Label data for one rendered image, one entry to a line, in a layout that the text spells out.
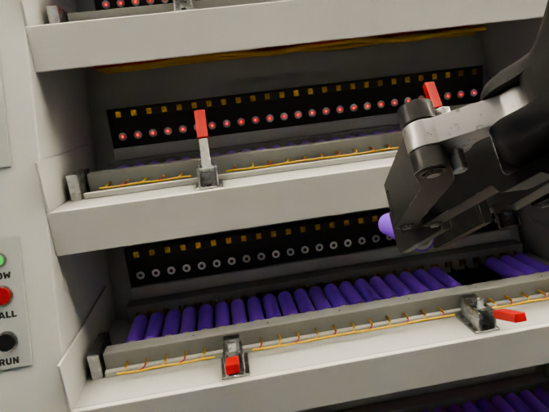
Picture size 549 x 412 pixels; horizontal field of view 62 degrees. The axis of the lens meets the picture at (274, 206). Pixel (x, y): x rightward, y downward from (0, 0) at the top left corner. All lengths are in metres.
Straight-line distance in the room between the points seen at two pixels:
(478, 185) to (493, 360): 0.36
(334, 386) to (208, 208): 0.22
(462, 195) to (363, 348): 0.31
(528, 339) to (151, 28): 0.51
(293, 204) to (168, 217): 0.13
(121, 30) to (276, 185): 0.23
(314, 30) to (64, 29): 0.26
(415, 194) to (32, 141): 0.40
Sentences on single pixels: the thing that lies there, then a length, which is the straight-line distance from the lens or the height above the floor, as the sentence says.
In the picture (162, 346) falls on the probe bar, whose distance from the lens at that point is 0.52.
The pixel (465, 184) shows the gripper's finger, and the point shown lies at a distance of 0.22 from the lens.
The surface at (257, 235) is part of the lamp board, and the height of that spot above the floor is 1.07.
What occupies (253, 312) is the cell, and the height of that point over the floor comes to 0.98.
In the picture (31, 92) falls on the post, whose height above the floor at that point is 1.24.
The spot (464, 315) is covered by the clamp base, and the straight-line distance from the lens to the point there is 0.56.
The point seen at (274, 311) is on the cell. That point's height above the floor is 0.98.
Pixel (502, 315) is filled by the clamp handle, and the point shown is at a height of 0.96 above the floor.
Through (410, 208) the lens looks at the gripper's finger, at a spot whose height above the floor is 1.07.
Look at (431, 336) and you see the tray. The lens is 0.53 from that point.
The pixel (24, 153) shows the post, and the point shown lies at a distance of 0.51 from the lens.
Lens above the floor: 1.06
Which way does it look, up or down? 4 degrees up
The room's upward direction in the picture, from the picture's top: 9 degrees counter-clockwise
